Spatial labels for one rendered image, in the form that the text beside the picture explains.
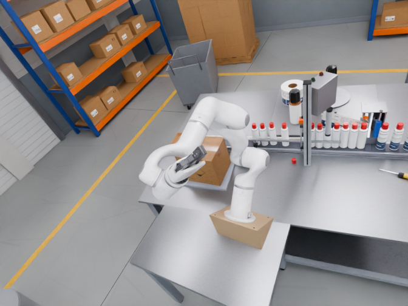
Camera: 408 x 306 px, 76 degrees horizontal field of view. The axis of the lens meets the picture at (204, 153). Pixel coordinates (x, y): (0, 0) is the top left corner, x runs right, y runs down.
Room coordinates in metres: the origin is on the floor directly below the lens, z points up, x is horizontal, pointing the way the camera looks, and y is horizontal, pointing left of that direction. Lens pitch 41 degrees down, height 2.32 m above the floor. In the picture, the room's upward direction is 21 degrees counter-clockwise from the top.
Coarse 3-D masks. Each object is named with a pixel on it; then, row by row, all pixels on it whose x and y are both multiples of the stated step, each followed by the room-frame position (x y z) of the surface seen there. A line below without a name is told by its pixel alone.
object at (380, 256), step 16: (160, 208) 1.45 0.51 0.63; (288, 240) 1.00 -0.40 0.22; (304, 240) 0.96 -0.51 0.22; (320, 240) 0.91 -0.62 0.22; (336, 240) 0.87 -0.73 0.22; (352, 240) 0.83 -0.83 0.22; (368, 240) 0.79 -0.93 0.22; (384, 240) 0.75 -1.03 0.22; (288, 256) 0.89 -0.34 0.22; (304, 256) 0.84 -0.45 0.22; (320, 256) 0.80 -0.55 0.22; (336, 256) 0.76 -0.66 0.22; (352, 256) 0.72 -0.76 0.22; (368, 256) 0.69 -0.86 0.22; (384, 256) 0.65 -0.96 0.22; (400, 256) 0.61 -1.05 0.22; (352, 272) 0.63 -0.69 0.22; (368, 272) 0.59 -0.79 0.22; (384, 272) 0.56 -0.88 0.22; (400, 272) 0.53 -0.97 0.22
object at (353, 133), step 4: (352, 124) 1.16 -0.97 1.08; (356, 124) 1.15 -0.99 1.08; (352, 128) 1.16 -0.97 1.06; (356, 128) 1.14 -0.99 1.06; (352, 132) 1.15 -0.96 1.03; (356, 132) 1.13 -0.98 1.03; (352, 136) 1.14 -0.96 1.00; (356, 136) 1.14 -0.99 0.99; (348, 140) 1.17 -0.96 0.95; (352, 140) 1.14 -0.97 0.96; (356, 140) 1.14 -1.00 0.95; (348, 144) 1.16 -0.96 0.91; (352, 144) 1.14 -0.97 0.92; (352, 148) 1.14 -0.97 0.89
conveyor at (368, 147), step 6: (228, 144) 1.63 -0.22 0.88; (252, 144) 1.53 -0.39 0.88; (270, 144) 1.46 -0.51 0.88; (276, 144) 1.44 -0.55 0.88; (294, 144) 1.37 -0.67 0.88; (300, 144) 1.35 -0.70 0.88; (366, 144) 1.13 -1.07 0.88; (372, 144) 1.11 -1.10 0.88; (402, 144) 1.03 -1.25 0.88; (330, 150) 1.20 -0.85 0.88; (336, 150) 1.18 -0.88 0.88; (342, 150) 1.16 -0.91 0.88; (348, 150) 1.14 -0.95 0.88; (354, 150) 1.12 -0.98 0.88; (360, 150) 1.10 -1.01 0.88; (366, 150) 1.09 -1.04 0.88; (372, 150) 1.07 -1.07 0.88; (378, 150) 1.06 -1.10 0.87; (384, 150) 1.03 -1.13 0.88; (390, 150) 1.02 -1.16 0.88; (396, 150) 1.00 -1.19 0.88; (402, 150) 0.99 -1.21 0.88
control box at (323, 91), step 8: (328, 72) 1.24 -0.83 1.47; (320, 80) 1.20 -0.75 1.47; (328, 80) 1.17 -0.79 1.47; (336, 80) 1.19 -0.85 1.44; (312, 88) 1.16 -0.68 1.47; (320, 88) 1.14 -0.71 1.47; (328, 88) 1.16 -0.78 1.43; (336, 88) 1.19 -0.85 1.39; (312, 96) 1.16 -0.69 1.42; (320, 96) 1.14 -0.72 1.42; (328, 96) 1.16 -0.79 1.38; (312, 104) 1.16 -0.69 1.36; (320, 104) 1.14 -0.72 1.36; (328, 104) 1.17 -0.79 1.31; (312, 112) 1.16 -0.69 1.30; (320, 112) 1.14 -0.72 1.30
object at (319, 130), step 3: (318, 123) 1.28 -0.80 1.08; (321, 123) 1.27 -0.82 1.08; (318, 126) 1.26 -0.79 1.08; (321, 126) 1.25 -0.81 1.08; (318, 129) 1.26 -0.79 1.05; (321, 129) 1.25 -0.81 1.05; (318, 132) 1.25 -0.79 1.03; (321, 132) 1.24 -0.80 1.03; (318, 135) 1.25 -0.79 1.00; (321, 135) 1.24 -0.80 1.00; (318, 138) 1.25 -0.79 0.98; (321, 138) 1.24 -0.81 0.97; (315, 144) 1.28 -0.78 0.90; (318, 144) 1.25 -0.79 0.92; (321, 144) 1.24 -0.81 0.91; (318, 147) 1.25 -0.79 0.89; (321, 147) 1.24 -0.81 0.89
